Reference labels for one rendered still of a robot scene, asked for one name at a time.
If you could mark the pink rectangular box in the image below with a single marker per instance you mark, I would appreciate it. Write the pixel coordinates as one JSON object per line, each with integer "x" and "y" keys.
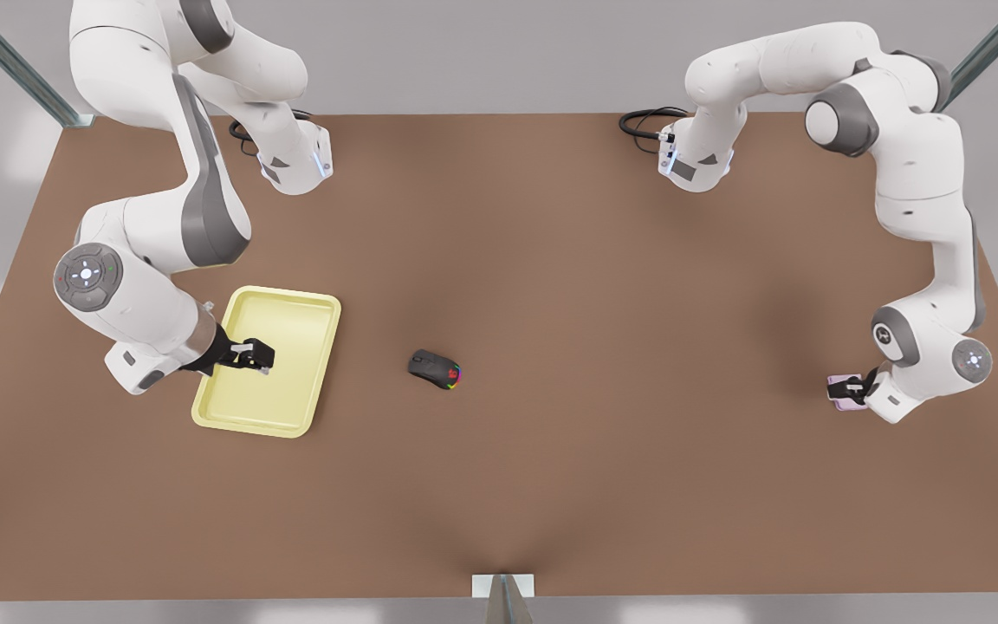
{"x": 842, "y": 381}

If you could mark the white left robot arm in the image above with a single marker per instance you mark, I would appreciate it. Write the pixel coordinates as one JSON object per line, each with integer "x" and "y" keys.
{"x": 915, "y": 173}

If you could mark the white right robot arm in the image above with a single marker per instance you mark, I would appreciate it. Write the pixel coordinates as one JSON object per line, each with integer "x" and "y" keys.
{"x": 152, "y": 217}

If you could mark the pale yellow plastic tray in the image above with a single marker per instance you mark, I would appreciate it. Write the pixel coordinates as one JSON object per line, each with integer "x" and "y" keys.
{"x": 291, "y": 381}

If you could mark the black computer mouse coloured lights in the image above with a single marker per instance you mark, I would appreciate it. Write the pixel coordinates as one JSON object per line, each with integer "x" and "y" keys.
{"x": 431, "y": 367}

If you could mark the silver frame post white foot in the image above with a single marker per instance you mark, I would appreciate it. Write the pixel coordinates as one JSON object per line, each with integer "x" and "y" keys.
{"x": 504, "y": 594}

